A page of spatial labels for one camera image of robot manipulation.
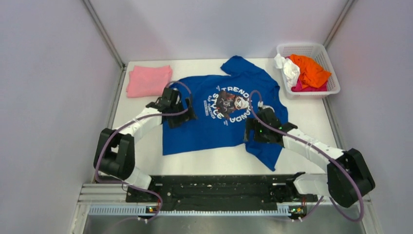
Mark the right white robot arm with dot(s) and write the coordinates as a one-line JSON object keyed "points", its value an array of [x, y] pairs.
{"points": [[345, 178]]}

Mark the blue printed t-shirt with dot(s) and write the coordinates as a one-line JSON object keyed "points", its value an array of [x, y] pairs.
{"points": [[222, 104]]}

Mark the white plastic laundry basket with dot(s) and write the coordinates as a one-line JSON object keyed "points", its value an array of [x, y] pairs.
{"points": [[319, 54]]}

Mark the orange t-shirt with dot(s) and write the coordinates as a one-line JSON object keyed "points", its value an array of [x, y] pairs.
{"points": [[311, 73]]}

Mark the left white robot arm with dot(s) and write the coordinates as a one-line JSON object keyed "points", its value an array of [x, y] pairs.
{"points": [[115, 153]]}

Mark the white t-shirt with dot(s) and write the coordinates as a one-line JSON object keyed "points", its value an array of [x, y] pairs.
{"points": [[289, 69]]}

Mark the left corner metal post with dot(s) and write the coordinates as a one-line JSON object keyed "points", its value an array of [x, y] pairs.
{"points": [[103, 32]]}

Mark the folded pink t-shirt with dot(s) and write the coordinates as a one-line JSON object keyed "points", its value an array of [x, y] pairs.
{"points": [[148, 81]]}

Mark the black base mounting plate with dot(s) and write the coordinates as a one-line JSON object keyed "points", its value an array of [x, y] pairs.
{"points": [[274, 183]]}

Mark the grey slotted cable duct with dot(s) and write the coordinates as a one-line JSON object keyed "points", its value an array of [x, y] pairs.
{"points": [[149, 211]]}

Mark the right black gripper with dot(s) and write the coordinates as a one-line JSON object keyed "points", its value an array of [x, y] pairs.
{"points": [[251, 124]]}

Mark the corner metal post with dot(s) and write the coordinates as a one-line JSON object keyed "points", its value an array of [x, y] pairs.
{"points": [[342, 16], [103, 32]]}

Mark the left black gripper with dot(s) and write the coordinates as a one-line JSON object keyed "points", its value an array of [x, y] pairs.
{"points": [[184, 116]]}

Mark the aluminium rail frame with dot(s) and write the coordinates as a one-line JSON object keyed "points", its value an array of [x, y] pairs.
{"points": [[119, 193]]}

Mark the right corner metal post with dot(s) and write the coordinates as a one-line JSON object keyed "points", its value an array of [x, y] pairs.
{"points": [[342, 16]]}

